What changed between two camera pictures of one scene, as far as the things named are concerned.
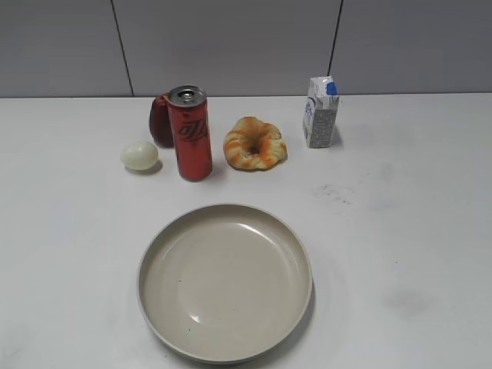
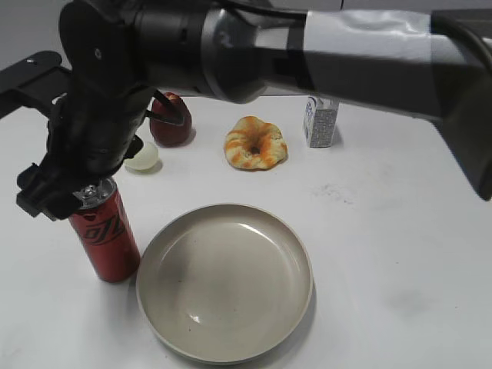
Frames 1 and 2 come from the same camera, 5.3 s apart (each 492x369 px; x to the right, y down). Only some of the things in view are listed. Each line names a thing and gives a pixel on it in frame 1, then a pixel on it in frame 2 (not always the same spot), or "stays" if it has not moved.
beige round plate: x=224 y=284 stays
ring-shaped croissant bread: x=254 y=145 stays
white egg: x=139 y=155 stays
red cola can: x=188 y=111 to x=107 y=231
